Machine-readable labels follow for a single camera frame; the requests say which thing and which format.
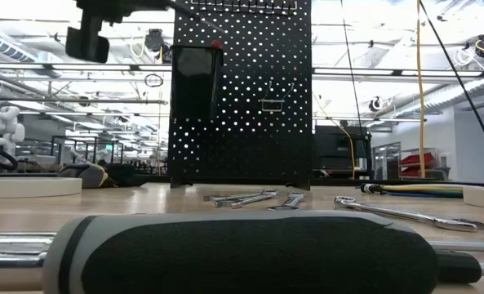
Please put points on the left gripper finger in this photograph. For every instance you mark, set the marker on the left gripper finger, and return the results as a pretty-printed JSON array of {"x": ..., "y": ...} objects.
[{"x": 87, "y": 47}]

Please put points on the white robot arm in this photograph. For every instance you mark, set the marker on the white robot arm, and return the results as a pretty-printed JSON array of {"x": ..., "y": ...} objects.
[{"x": 7, "y": 130}]

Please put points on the black pegboard bin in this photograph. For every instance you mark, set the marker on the black pegboard bin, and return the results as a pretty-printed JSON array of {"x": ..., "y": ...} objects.
[{"x": 194, "y": 81}]

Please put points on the black work glove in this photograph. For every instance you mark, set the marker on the black work glove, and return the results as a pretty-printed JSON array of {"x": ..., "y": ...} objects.
[{"x": 86, "y": 175}]

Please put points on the chrome wrench rack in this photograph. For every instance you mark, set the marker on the chrome wrench rack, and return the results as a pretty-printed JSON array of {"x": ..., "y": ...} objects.
[{"x": 225, "y": 6}]

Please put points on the black metal pegboard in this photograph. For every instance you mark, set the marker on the black metal pegboard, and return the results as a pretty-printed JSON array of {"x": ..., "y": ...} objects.
[{"x": 245, "y": 155}]

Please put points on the red parts bin rack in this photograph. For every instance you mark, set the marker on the red parts bin rack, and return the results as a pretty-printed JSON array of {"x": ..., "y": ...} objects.
[{"x": 419, "y": 161}]

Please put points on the black aluminium frame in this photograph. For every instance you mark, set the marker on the black aluminium frame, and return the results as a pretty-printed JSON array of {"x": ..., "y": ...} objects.
[{"x": 339, "y": 182}]

